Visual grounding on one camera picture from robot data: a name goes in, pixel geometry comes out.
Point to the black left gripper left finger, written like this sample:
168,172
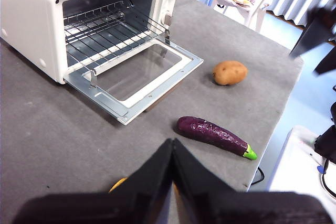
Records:
118,208

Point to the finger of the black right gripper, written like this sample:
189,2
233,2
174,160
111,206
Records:
328,62
312,35

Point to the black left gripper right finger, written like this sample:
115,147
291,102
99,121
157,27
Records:
236,208

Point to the purple eggplant with green stem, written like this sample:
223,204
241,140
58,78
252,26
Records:
212,134

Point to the beige oven knob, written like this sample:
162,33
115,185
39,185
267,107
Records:
168,18

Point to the white toaster oven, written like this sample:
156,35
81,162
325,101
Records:
29,19

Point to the yellow corn cob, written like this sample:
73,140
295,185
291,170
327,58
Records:
118,184

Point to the white chair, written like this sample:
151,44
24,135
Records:
252,11

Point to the brown potato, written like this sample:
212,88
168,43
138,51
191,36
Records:
230,72

